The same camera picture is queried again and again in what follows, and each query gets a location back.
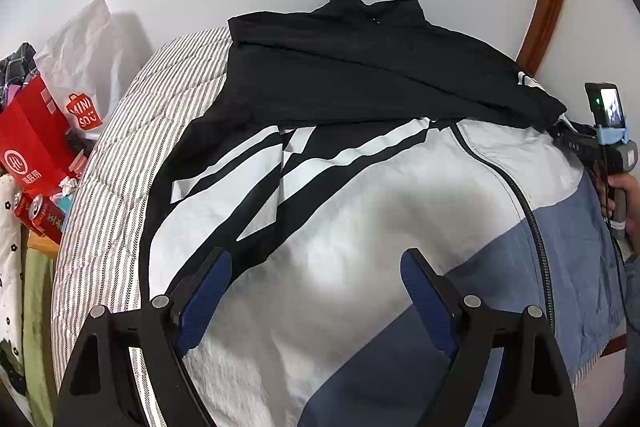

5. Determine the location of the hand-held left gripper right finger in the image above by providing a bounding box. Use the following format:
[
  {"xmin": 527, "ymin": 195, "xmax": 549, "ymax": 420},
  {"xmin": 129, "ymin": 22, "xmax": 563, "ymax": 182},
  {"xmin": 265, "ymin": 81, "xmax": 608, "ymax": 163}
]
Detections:
[{"xmin": 400, "ymin": 248, "xmax": 581, "ymax": 427}]

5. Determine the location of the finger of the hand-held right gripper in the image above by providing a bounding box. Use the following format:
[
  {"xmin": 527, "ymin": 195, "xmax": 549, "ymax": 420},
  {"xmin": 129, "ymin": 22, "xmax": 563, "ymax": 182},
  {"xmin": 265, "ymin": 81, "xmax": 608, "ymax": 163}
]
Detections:
[{"xmin": 549, "ymin": 119, "xmax": 601, "ymax": 154}]

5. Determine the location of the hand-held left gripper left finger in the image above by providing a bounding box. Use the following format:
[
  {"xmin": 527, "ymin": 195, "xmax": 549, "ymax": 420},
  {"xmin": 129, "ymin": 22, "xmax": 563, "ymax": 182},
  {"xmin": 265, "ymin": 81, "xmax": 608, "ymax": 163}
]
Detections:
[{"xmin": 52, "ymin": 247, "xmax": 233, "ymax": 427}]

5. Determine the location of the black white blue jacket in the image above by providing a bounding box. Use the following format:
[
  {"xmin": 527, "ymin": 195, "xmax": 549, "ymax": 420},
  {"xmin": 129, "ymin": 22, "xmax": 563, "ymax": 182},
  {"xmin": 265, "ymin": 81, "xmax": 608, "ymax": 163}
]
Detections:
[{"xmin": 140, "ymin": 0, "xmax": 626, "ymax": 427}]

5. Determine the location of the person's right hand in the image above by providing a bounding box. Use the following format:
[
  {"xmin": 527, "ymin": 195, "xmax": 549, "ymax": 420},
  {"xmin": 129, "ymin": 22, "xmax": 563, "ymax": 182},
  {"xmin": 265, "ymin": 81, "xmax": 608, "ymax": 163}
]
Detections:
[{"xmin": 600, "ymin": 173, "xmax": 640, "ymax": 253}]

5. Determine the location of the green cloth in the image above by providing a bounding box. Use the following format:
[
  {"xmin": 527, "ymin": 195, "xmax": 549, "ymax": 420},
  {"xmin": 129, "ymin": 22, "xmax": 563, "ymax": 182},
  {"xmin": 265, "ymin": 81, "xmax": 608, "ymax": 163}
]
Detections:
[{"xmin": 22, "ymin": 247, "xmax": 59, "ymax": 427}]

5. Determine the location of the red soda can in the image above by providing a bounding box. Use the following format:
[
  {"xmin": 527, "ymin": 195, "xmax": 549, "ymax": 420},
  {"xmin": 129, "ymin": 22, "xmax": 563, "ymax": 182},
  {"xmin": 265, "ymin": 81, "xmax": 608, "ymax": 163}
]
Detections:
[
  {"xmin": 27, "ymin": 196, "xmax": 69, "ymax": 242},
  {"xmin": 12, "ymin": 192, "xmax": 37, "ymax": 228}
]

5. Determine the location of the white floral cloth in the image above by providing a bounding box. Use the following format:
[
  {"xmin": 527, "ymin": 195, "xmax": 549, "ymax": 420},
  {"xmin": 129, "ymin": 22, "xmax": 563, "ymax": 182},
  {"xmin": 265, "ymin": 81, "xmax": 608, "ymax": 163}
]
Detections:
[{"xmin": 0, "ymin": 174, "xmax": 32, "ymax": 410}]

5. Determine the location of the red paper bag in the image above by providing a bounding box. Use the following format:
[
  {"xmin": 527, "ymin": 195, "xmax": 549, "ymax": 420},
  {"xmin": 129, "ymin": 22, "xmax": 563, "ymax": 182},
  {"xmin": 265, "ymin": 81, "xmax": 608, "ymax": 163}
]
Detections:
[{"xmin": 0, "ymin": 74, "xmax": 90, "ymax": 196}]

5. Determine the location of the white Miniso plastic bag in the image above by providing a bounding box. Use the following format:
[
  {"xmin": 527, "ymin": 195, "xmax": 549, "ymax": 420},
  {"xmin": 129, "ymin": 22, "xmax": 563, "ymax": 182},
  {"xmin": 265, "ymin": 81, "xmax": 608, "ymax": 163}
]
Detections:
[{"xmin": 35, "ymin": 0, "xmax": 128, "ymax": 142}]

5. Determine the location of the dark plaid cloth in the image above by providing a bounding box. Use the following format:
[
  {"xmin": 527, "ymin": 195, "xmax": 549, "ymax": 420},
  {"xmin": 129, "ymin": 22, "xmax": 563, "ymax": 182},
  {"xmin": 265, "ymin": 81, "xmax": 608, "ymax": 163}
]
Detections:
[{"xmin": 0, "ymin": 42, "xmax": 39, "ymax": 108}]

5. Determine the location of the wooden bed frame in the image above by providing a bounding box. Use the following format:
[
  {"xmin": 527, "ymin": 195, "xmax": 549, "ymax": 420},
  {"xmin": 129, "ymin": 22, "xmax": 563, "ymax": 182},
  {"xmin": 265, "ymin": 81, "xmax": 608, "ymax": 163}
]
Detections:
[{"xmin": 597, "ymin": 336, "xmax": 629, "ymax": 359}]

